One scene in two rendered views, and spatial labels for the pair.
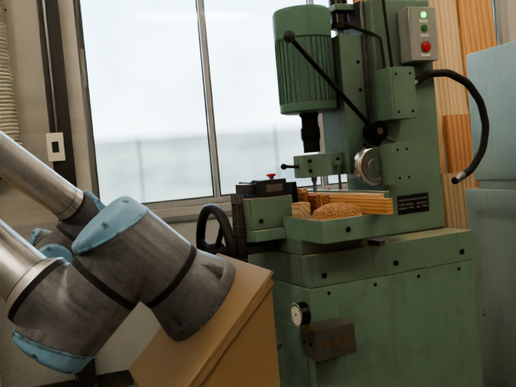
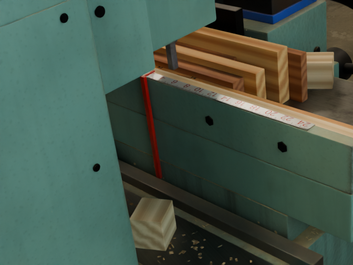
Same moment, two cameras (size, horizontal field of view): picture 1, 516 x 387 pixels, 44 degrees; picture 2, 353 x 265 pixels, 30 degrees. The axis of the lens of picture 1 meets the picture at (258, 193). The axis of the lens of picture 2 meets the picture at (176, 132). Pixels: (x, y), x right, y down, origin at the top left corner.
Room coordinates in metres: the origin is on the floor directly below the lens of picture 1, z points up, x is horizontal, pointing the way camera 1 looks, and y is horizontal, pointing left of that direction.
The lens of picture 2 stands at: (2.67, -0.41, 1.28)
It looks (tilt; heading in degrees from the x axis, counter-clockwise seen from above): 30 degrees down; 162
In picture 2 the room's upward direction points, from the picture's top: 8 degrees counter-clockwise
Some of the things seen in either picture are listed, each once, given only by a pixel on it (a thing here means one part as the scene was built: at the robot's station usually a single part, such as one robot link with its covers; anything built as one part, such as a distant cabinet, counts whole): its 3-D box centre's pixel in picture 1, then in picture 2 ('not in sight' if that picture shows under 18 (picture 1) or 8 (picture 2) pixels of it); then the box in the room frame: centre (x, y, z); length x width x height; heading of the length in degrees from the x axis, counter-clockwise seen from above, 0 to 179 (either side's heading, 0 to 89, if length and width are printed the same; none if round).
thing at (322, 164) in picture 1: (319, 167); (152, 13); (1.97, -0.19, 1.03); 0.14 x 0.07 x 0.09; 114
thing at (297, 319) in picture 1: (302, 317); not in sight; (1.64, -0.09, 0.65); 0.06 x 0.04 x 0.08; 24
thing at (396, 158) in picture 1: (393, 163); not in sight; (1.90, -0.41, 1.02); 0.09 x 0.07 x 0.12; 24
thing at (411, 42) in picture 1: (418, 35); not in sight; (1.97, -0.53, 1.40); 0.10 x 0.06 x 0.16; 114
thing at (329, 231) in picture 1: (289, 223); (223, 88); (1.90, -0.09, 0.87); 0.61 x 0.30 x 0.06; 24
